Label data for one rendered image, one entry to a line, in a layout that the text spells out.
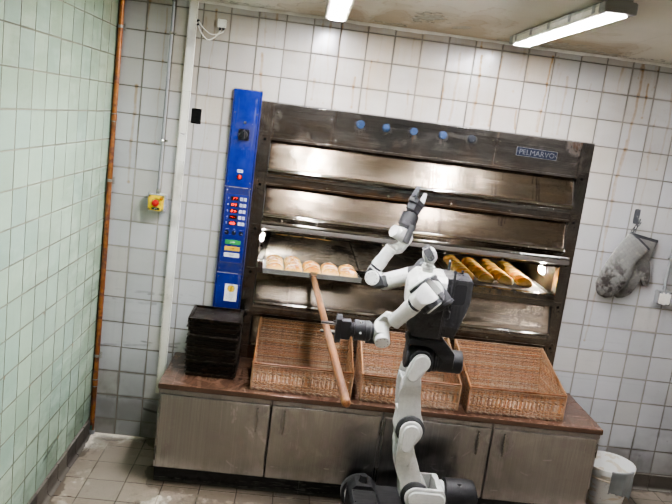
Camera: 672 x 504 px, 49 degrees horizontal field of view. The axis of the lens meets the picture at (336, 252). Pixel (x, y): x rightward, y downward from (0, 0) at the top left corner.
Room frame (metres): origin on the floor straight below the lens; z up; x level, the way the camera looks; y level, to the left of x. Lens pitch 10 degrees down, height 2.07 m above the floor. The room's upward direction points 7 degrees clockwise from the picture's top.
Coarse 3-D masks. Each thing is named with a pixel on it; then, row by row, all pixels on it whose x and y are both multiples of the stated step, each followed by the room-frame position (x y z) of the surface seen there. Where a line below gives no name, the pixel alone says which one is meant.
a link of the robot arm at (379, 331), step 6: (366, 324) 2.99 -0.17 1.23; (372, 324) 3.01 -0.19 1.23; (378, 324) 3.01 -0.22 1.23; (384, 324) 3.02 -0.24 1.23; (366, 330) 2.97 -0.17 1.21; (372, 330) 2.99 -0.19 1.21; (378, 330) 2.98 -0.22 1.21; (384, 330) 2.99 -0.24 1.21; (366, 336) 2.97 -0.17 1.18; (372, 336) 2.99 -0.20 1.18; (378, 336) 2.96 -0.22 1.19; (384, 336) 2.96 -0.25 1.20; (366, 342) 3.03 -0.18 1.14; (372, 342) 3.03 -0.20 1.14; (378, 342) 2.96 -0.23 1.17; (384, 342) 2.96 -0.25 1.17
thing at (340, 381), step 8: (312, 280) 3.79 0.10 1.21; (320, 296) 3.45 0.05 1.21; (320, 304) 3.30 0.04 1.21; (320, 312) 3.18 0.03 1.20; (328, 328) 2.93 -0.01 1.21; (328, 336) 2.82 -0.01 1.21; (328, 344) 2.74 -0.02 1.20; (336, 352) 2.64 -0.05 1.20; (336, 360) 2.54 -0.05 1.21; (336, 368) 2.46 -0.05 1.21; (336, 376) 2.40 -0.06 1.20; (344, 384) 2.31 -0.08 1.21; (344, 392) 2.24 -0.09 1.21; (344, 400) 2.18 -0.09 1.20
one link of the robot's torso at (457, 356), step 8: (408, 336) 3.40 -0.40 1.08; (408, 344) 3.40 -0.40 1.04; (416, 344) 3.37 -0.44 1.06; (424, 344) 3.37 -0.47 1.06; (432, 344) 3.37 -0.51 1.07; (440, 344) 3.38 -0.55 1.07; (408, 352) 3.39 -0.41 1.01; (440, 352) 3.38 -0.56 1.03; (448, 352) 3.38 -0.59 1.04; (456, 352) 3.43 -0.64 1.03; (408, 360) 3.38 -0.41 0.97; (440, 360) 3.39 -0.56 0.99; (448, 360) 3.38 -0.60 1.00; (456, 360) 3.40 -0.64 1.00; (440, 368) 3.39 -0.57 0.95; (448, 368) 3.39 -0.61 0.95; (456, 368) 3.39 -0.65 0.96
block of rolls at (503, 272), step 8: (448, 256) 5.01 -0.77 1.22; (456, 264) 4.74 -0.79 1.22; (464, 264) 4.93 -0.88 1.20; (472, 264) 4.78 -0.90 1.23; (480, 264) 5.02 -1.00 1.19; (488, 264) 4.87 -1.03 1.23; (496, 264) 5.04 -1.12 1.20; (504, 264) 4.95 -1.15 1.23; (464, 272) 4.48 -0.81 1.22; (472, 272) 4.67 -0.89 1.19; (480, 272) 4.57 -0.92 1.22; (488, 272) 4.59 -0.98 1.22; (496, 272) 4.66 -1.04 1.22; (504, 272) 4.68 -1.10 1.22; (512, 272) 4.70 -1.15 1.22; (520, 272) 4.71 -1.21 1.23; (480, 280) 4.48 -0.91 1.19; (488, 280) 4.47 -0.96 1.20; (504, 280) 4.48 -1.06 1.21; (512, 280) 4.50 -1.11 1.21; (520, 280) 4.51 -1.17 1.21; (528, 280) 4.51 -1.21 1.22
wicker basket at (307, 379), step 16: (272, 320) 4.21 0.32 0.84; (288, 320) 4.21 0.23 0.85; (272, 336) 4.18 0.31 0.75; (304, 336) 4.20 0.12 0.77; (320, 336) 4.21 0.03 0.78; (256, 352) 3.85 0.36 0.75; (272, 352) 4.16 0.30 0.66; (304, 352) 4.18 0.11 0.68; (320, 352) 4.18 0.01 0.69; (352, 352) 3.97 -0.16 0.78; (256, 368) 3.75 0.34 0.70; (272, 368) 3.75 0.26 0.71; (288, 368) 3.75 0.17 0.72; (304, 368) 3.76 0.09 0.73; (320, 368) 4.16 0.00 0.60; (352, 368) 3.82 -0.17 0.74; (256, 384) 3.75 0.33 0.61; (272, 384) 3.75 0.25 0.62; (288, 384) 3.76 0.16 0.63; (304, 384) 3.89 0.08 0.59; (320, 384) 3.93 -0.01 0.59; (336, 384) 3.95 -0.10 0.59; (352, 384) 3.78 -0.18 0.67
